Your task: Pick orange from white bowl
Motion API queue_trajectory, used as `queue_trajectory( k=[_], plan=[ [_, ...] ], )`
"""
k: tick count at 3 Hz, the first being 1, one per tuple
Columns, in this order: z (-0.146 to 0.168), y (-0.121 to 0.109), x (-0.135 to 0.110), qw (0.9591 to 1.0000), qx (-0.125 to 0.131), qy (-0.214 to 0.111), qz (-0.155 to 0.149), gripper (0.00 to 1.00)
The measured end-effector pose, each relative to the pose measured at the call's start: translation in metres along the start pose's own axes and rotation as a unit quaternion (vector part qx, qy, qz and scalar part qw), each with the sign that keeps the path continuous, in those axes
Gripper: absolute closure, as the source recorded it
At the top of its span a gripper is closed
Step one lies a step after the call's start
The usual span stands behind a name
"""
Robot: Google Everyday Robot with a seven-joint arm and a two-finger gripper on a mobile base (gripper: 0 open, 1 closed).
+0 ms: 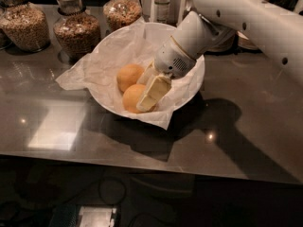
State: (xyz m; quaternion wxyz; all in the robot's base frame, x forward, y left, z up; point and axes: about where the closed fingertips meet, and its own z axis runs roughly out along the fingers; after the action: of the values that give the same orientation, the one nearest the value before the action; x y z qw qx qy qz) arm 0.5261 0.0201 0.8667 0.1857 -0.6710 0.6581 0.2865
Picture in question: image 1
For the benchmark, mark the far left glass jar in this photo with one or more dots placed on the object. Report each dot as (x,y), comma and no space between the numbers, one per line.
(4,39)

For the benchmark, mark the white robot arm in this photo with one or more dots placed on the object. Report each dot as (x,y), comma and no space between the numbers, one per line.
(277,32)

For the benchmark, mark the middle glass cereal jar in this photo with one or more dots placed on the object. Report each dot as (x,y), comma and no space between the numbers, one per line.
(77,32)

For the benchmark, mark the white stand behind bowl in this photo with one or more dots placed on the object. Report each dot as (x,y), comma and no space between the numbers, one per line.
(177,10)

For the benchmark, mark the small glass bottle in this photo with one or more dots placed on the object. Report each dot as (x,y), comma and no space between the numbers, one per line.
(161,11)

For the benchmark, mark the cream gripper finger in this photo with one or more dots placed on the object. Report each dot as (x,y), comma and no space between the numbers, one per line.
(149,72)
(156,88)

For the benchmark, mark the white crumpled paper liner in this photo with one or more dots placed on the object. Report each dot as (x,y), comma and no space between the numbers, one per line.
(110,54)

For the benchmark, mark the left glass cereal jar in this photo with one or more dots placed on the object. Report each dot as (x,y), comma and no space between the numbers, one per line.
(25,25)

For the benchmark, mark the right glass cereal jar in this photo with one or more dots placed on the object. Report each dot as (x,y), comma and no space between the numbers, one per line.
(121,13)

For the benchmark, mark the glass cereal jar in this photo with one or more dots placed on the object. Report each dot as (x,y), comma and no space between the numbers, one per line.
(25,25)
(77,32)
(121,13)

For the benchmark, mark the white bowl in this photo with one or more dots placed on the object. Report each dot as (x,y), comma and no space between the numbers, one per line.
(189,82)

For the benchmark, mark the orange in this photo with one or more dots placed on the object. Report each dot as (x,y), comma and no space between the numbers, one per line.
(128,75)
(131,97)

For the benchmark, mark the tall stack paper bowls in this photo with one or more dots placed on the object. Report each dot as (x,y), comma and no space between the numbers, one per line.
(225,41)

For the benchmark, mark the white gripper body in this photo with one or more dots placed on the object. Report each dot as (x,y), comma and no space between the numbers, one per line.
(171,60)

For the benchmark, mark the short stack paper bowls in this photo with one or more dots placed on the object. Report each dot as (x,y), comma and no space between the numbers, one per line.
(245,43)

